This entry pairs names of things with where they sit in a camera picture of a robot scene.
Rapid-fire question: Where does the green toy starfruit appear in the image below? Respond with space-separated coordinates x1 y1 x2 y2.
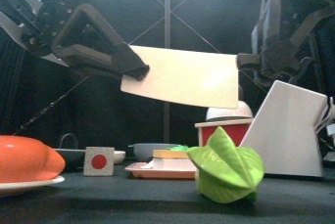
187 125 265 204

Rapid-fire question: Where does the white knife block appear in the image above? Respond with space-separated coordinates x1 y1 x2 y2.
239 79 328 178

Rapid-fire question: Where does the red box with wooden top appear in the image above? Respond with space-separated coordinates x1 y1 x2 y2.
194 118 254 148

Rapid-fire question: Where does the small white bowl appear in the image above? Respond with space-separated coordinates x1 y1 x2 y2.
112 150 127 165

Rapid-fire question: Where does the dark bowl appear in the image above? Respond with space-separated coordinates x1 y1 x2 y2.
52 148 85 171

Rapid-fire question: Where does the grey pot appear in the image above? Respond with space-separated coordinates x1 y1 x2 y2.
127 142 183 163

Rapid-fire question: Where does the white cube with red dot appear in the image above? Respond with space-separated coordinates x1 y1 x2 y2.
83 146 116 177

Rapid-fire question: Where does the green toy leaf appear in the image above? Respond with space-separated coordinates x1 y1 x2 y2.
167 145 201 154

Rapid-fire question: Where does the yellow sponge block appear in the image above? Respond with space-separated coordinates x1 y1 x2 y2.
151 149 191 160

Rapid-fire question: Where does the orange toy fruit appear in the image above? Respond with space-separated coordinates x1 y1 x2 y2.
0 134 67 184

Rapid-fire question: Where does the white plate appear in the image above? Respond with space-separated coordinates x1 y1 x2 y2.
0 175 67 199

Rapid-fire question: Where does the thin diagonal cord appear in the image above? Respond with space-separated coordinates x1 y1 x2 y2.
12 75 91 137

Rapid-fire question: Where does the grey vertical frame pole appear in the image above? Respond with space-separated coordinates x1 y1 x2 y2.
162 0 172 144

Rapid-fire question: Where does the white kettle with black handle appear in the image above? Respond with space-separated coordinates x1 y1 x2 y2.
203 85 254 122

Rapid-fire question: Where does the thin wire loop handle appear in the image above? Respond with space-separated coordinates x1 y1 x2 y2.
57 132 80 151

